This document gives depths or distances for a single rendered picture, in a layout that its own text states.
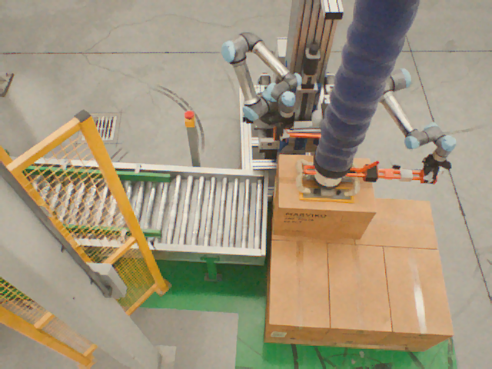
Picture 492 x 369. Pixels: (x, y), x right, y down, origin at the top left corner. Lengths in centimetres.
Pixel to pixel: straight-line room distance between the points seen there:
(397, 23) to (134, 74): 358
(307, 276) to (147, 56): 313
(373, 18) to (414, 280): 199
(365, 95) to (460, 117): 305
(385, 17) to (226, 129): 282
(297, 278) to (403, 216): 95
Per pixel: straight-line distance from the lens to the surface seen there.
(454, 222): 426
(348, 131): 220
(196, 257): 316
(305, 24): 276
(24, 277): 142
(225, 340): 348
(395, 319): 313
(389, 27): 179
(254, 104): 285
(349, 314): 305
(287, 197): 269
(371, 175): 271
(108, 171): 207
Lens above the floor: 341
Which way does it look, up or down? 59 degrees down
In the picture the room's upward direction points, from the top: 2 degrees clockwise
